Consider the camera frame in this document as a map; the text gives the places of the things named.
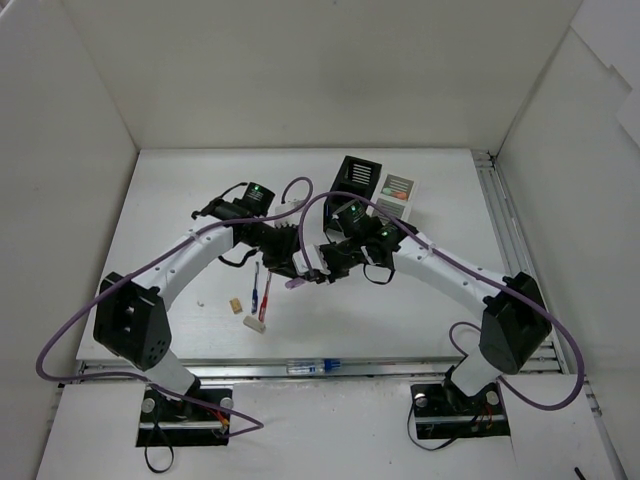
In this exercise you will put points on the aluminium right rail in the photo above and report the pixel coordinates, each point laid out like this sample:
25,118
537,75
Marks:
514,249

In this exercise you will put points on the red pen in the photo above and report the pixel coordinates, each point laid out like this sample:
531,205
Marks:
264,302

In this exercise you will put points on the small tan eraser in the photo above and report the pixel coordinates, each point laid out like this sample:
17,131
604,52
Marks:
235,306

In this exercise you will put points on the black slotted container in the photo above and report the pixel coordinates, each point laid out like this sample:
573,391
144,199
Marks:
357,176

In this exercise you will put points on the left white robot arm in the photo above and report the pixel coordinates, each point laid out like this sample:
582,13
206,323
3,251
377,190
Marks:
131,319

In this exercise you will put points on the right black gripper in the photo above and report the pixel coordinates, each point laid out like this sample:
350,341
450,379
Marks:
329,266

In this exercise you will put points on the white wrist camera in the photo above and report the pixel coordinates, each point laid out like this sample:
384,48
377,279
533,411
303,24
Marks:
289,207
310,264

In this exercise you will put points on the aluminium front rail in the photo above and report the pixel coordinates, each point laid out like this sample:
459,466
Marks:
545,363

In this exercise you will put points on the white slotted container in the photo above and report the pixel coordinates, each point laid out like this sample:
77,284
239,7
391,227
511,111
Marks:
393,206

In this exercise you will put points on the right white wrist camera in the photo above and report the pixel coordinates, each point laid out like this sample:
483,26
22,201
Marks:
310,264

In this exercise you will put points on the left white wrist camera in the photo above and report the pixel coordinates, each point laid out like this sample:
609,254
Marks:
289,207

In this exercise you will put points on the clear bottle blue cap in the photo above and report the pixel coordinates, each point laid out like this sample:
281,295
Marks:
312,367

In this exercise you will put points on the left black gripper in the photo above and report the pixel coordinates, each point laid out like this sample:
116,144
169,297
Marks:
279,257

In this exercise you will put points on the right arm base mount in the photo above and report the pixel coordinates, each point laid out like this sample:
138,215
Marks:
434,423

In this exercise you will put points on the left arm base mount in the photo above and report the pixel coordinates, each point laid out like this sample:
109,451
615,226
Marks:
177,423

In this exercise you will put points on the white eraser block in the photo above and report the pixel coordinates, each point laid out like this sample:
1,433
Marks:
254,324

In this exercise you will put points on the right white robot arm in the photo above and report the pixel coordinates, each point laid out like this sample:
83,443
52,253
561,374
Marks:
513,319

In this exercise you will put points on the aluminium rail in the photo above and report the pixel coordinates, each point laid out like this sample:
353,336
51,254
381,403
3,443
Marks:
545,363
514,249

